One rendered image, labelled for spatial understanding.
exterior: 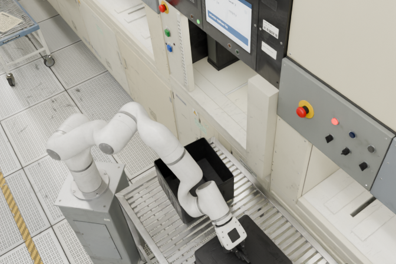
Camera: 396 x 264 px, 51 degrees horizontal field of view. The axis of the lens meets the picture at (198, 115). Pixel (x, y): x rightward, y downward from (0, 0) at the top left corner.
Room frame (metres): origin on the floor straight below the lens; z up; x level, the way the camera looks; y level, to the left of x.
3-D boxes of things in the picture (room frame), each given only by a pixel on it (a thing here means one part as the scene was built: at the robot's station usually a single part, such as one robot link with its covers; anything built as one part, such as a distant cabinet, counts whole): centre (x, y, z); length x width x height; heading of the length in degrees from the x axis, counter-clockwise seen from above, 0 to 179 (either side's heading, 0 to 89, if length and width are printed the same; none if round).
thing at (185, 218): (1.09, 0.05, 0.85); 0.28 x 0.28 x 0.17; 26
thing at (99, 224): (1.19, 0.57, 0.38); 0.28 x 0.28 x 0.76; 76
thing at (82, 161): (1.21, 0.55, 1.07); 0.19 x 0.12 x 0.24; 150
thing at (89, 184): (1.19, 0.57, 0.85); 0.19 x 0.19 x 0.18
